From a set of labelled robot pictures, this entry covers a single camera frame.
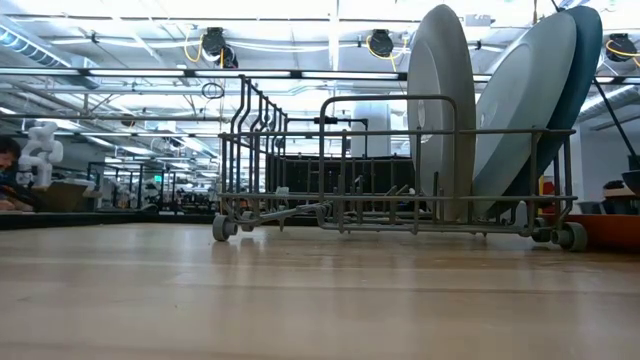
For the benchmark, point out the dark bowl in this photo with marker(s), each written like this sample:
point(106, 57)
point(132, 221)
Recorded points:
point(633, 181)

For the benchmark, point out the large dark blue plate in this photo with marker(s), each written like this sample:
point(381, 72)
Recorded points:
point(582, 65)

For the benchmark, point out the long ceiling light strip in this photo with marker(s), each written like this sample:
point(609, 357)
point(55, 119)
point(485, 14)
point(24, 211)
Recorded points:
point(140, 73)

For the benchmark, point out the white ceiling duct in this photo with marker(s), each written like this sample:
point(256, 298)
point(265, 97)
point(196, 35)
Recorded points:
point(625, 96)

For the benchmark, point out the large light blue plate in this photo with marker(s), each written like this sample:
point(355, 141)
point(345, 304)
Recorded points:
point(525, 100)

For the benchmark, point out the brown box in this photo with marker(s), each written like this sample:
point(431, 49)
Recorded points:
point(62, 197)

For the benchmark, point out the small teal plate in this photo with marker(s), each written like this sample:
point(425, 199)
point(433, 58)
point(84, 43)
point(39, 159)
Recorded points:
point(442, 75)

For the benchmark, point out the white round column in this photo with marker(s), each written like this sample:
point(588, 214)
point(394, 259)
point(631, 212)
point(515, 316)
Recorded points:
point(377, 125)

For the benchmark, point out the red and white wall sign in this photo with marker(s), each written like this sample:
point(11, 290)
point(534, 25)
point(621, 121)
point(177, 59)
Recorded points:
point(550, 189)

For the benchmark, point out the silver ceiling duct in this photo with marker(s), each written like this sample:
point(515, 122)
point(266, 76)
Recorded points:
point(25, 45)

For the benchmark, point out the small orange plate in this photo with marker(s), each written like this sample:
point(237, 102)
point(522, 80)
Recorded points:
point(610, 231)

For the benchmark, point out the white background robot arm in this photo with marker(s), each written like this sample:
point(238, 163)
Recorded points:
point(42, 150)

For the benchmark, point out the black background panel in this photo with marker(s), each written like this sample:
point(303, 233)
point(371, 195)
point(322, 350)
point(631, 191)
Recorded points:
point(300, 177)

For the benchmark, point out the wooden background table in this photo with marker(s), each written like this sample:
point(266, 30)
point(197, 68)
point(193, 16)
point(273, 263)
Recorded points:
point(620, 194)

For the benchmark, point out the person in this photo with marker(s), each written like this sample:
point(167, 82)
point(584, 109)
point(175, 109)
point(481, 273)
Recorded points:
point(7, 152)

